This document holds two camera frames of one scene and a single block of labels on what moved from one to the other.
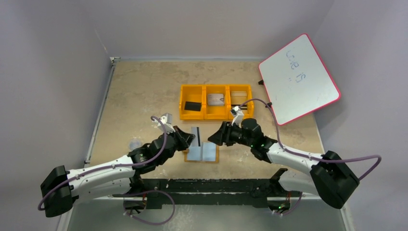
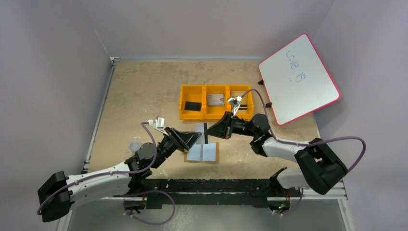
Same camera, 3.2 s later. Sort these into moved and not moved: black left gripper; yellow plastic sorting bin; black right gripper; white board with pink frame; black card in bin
Moved: black right gripper
Not moved: black card in bin; white board with pink frame; yellow plastic sorting bin; black left gripper
